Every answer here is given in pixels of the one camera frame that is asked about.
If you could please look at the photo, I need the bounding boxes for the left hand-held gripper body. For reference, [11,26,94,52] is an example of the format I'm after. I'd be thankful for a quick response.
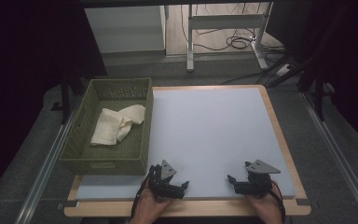
[147,159,182,200]

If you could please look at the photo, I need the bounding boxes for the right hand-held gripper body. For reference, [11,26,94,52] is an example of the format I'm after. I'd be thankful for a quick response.
[245,159,282,198]

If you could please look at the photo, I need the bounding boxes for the green woven basket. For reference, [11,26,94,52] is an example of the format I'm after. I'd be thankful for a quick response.
[59,77,155,176]

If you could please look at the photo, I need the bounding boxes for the cream woven cloth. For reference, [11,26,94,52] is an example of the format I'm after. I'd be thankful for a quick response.
[90,104,146,147]

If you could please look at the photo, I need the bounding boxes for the person's left hand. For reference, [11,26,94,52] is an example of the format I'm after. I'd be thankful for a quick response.
[132,186,173,224]

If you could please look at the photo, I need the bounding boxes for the person's right hand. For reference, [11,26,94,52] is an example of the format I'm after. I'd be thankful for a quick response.
[246,183,283,224]

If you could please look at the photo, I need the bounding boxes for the light blue foam mat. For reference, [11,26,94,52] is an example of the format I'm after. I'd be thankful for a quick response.
[75,87,297,201]

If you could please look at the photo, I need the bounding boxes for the black stand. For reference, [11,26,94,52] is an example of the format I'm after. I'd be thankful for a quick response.
[50,74,77,125]
[297,60,337,122]

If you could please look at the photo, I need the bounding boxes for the white power strip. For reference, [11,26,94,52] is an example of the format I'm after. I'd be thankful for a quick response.
[274,63,294,77]

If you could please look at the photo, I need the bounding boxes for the white cabinet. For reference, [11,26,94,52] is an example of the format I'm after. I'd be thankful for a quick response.
[84,5,167,54]

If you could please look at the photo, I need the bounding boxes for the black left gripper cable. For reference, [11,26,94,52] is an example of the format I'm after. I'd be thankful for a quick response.
[130,177,153,220]

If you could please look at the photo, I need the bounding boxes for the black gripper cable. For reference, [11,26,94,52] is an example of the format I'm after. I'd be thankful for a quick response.
[268,180,287,223]
[130,177,153,220]

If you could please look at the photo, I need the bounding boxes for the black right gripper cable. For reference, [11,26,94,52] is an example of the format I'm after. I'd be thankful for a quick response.
[268,180,287,223]

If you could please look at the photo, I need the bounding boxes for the silver metal rail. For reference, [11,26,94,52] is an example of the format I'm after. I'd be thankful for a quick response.
[300,91,358,224]
[13,95,86,224]

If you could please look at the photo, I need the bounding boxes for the tangled black floor cables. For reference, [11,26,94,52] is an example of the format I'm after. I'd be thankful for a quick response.
[180,4,285,53]

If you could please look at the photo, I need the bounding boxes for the white desk frame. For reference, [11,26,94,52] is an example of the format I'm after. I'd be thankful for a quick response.
[186,3,274,73]

